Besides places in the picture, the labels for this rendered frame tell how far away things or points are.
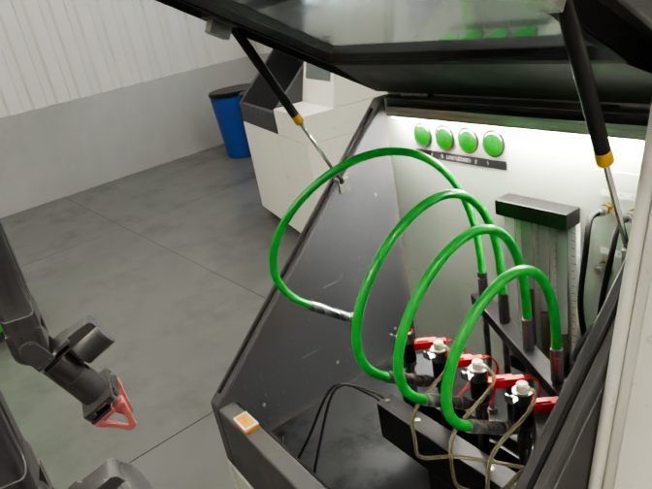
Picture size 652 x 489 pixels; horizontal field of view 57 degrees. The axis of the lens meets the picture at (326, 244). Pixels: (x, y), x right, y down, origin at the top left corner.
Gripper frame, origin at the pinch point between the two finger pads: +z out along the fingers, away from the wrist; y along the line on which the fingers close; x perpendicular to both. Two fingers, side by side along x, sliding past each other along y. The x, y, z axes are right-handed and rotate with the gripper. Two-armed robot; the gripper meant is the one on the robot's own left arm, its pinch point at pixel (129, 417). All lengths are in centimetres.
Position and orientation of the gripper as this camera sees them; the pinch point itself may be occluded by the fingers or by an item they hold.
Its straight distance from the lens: 127.2
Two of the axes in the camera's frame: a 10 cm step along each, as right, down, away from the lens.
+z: 5.4, 6.8, 5.0
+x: -7.4, 6.7, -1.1
